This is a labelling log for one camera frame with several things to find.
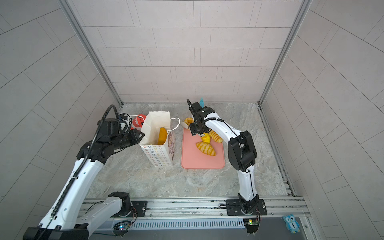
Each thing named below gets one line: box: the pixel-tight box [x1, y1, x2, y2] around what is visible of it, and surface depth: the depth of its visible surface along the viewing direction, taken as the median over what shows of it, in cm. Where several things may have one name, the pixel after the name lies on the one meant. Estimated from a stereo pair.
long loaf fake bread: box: [157, 127, 168, 145], surface depth 90 cm
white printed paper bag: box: [139, 111, 181, 168], surface depth 79 cm
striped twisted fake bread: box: [209, 128, 223, 143], surface depth 93 cm
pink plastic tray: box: [181, 127, 225, 170], surface depth 90 cm
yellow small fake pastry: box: [201, 132, 211, 143], surface depth 96 cm
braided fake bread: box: [195, 141, 217, 157], surface depth 89 cm
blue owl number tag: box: [282, 214, 301, 234], surface depth 68 cm
